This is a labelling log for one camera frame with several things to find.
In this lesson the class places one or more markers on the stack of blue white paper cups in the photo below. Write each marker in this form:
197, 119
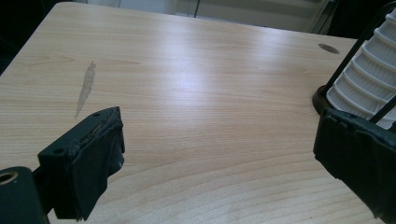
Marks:
370, 77

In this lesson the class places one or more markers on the dark round table grommet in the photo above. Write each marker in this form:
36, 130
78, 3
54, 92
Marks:
328, 48

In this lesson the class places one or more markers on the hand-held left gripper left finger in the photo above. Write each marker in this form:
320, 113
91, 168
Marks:
84, 161

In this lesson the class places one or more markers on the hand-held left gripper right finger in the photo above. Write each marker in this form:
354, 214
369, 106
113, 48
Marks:
358, 152

